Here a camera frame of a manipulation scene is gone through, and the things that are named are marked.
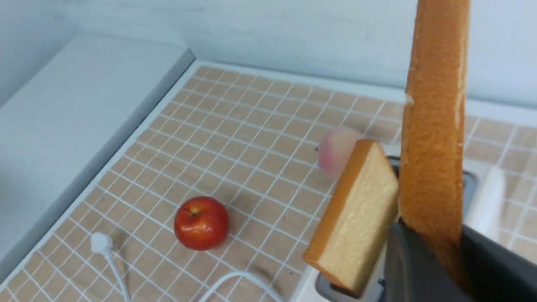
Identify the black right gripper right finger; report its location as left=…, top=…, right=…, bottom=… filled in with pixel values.
left=461, top=225, right=537, bottom=302

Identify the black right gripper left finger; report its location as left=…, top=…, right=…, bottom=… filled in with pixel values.
left=384, top=221, right=473, bottom=302

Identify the toast slice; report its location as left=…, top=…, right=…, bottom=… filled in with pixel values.
left=399, top=0, right=471, bottom=292
left=302, top=139, right=399, bottom=296

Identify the white two-slot toaster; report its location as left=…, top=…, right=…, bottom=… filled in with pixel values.
left=292, top=160, right=505, bottom=302

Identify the pink peach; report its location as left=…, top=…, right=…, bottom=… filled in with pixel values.
left=317, top=127, right=364, bottom=180

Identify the orange checkered tablecloth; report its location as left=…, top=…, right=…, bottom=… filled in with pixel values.
left=0, top=65, right=537, bottom=302

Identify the red apple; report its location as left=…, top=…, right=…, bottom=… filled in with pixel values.
left=173, top=196, right=230, bottom=251

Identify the white side table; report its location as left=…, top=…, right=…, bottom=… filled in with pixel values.
left=0, top=34, right=195, bottom=280

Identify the white power cable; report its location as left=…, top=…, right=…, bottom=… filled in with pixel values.
left=90, top=232, right=286, bottom=302

